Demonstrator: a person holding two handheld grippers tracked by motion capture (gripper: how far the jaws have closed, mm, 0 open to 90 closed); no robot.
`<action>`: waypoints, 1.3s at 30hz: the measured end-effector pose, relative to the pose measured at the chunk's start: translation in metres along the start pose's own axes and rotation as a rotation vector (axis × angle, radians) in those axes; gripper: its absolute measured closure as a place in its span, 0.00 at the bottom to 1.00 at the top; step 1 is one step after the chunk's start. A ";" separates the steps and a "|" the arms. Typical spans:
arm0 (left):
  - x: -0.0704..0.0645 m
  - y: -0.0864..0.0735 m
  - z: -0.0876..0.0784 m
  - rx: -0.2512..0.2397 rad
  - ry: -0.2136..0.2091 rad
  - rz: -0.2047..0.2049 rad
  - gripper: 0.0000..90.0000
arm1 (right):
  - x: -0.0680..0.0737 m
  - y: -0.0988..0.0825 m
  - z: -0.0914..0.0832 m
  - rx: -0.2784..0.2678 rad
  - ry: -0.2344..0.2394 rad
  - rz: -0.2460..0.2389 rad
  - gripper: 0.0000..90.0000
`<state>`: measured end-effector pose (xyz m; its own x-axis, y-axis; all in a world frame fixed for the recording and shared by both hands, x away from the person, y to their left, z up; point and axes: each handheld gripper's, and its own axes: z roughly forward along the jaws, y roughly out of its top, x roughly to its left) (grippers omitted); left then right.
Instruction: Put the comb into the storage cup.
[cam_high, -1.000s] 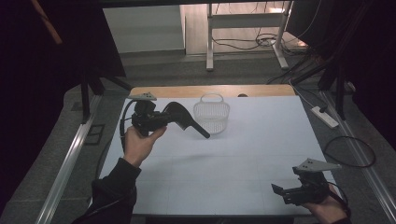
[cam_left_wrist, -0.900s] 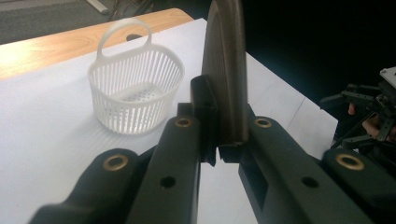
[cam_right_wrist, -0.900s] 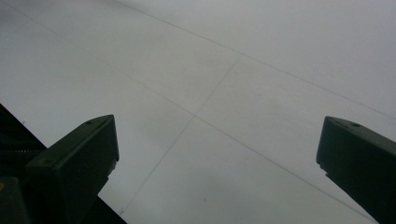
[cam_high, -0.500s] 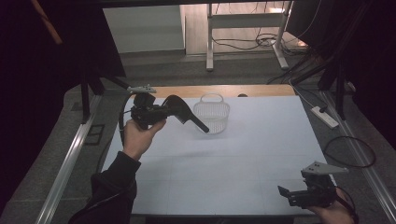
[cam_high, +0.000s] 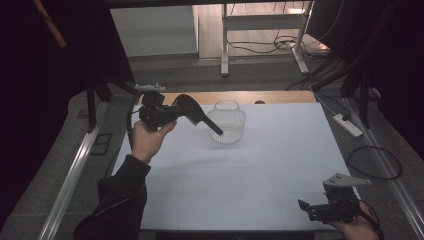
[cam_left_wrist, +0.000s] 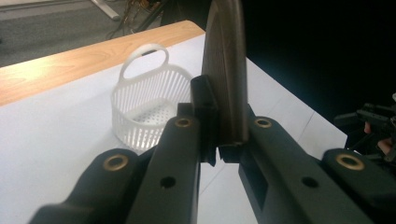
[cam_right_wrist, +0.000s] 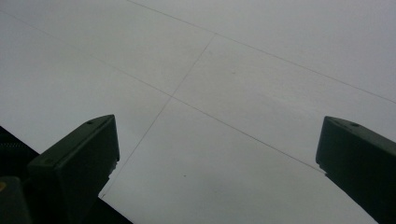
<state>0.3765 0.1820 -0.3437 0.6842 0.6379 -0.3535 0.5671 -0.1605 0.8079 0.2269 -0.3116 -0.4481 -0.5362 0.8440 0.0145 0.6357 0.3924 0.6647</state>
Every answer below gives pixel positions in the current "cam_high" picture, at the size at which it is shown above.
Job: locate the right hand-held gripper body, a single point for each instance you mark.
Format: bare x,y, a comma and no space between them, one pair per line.
338,200

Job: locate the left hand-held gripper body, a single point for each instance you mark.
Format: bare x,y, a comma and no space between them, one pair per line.
154,111

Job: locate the white plastic basket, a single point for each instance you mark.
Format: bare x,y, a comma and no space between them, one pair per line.
227,123

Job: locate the person's left hand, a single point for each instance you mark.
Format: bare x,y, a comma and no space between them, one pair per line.
148,138

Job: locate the person's right hand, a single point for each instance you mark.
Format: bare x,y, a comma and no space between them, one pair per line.
356,230

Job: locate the wooden table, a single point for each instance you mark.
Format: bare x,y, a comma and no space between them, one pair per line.
206,97

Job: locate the white table mat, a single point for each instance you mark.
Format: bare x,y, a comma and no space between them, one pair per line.
253,173

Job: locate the black metal stand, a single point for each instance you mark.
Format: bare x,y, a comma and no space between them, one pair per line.
91,103
363,96

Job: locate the white power strip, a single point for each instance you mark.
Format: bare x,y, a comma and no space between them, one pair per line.
347,125

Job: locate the dark curtain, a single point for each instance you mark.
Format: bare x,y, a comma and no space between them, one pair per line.
50,83
393,66

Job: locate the aluminium floor rail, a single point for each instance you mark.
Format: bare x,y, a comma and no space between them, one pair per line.
73,173
393,186

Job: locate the black floor frame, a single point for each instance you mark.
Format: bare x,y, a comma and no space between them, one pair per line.
101,144

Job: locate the white wall panel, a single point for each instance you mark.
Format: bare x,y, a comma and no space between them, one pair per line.
153,30

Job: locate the white metal stand frame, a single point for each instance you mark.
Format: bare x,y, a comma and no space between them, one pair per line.
226,40

